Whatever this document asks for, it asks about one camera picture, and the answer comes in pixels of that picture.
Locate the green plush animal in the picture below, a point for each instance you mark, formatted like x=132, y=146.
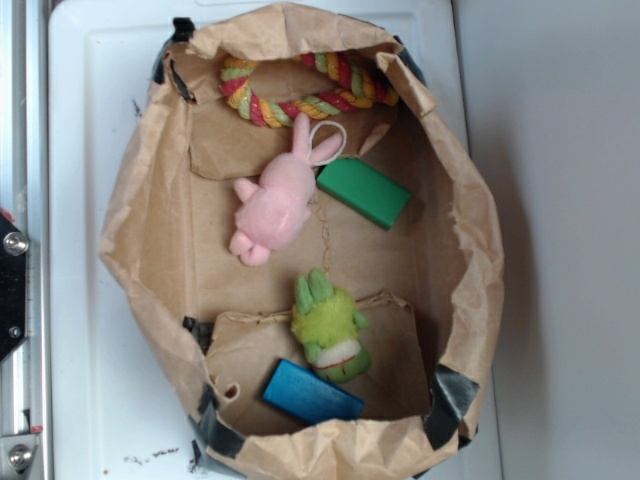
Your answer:
x=327, y=323

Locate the aluminium frame rail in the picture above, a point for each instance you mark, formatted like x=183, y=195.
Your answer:
x=26, y=445

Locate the multicolour rope ring toy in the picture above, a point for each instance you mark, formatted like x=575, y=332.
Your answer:
x=356, y=88

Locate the pink plush bunny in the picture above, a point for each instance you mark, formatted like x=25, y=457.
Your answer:
x=274, y=210

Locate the black mounting bracket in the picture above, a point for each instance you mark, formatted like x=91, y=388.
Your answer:
x=13, y=285

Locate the brown paper bag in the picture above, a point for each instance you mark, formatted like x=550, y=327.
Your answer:
x=432, y=285

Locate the green wooden block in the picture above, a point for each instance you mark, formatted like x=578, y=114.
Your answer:
x=364, y=189

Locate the blue wooden block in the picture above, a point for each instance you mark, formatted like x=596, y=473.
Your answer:
x=302, y=394

